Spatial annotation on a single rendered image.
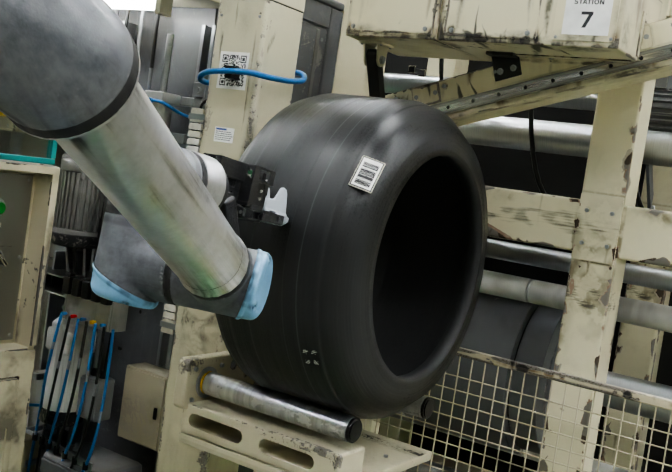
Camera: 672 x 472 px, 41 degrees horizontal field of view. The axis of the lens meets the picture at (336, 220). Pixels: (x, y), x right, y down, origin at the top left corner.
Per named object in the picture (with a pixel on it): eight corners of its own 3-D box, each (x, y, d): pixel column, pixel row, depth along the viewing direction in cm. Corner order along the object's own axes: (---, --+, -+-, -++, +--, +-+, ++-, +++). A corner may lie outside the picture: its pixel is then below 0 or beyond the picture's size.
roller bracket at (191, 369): (171, 407, 173) (178, 356, 172) (292, 382, 206) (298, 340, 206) (184, 411, 171) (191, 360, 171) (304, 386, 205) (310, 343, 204)
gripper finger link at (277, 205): (307, 194, 147) (274, 183, 139) (299, 230, 146) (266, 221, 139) (291, 191, 148) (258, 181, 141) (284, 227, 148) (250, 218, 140)
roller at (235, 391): (207, 365, 176) (215, 380, 179) (194, 382, 174) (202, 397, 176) (359, 413, 157) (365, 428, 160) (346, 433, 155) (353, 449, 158)
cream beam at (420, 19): (342, 36, 199) (352, -32, 198) (397, 57, 220) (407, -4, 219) (618, 49, 166) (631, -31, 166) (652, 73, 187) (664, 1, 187)
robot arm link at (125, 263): (154, 313, 114) (174, 216, 114) (72, 295, 116) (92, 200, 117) (182, 313, 123) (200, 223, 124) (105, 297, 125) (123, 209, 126)
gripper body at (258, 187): (280, 173, 139) (232, 156, 129) (268, 228, 138) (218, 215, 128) (241, 167, 143) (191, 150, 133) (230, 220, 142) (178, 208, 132)
